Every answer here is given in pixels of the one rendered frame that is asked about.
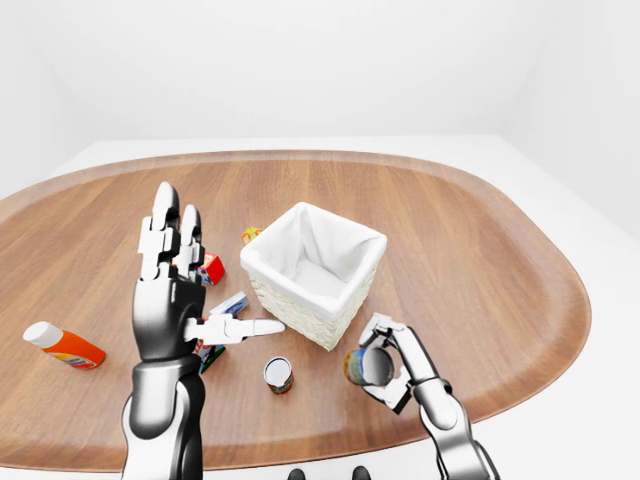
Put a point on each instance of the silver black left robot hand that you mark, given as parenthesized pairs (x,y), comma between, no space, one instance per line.
(165,310)

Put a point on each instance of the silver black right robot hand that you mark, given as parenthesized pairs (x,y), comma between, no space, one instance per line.
(400,360)

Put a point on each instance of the yellow blue printed tin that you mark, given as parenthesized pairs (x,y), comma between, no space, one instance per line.
(367,367)

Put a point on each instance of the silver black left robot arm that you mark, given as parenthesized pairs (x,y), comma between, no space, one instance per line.
(165,415)

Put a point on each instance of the white lined woven basket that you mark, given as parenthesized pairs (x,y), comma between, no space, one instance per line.
(312,272)

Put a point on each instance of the green red printed carton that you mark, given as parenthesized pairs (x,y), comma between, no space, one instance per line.
(209,354)

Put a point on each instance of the red printed food box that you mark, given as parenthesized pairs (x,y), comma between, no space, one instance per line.
(212,268)

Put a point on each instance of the blue white printed box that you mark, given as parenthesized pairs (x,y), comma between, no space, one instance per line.
(231,304)

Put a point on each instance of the orange bottle with white cap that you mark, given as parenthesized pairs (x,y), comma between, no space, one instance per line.
(65,346)

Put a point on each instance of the small orange yellow carton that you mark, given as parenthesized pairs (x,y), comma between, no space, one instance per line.
(251,234)

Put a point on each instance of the small dark shape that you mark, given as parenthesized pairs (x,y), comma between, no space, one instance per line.
(361,473)
(297,474)

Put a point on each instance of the red labelled small tin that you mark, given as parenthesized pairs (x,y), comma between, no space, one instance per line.
(278,376)

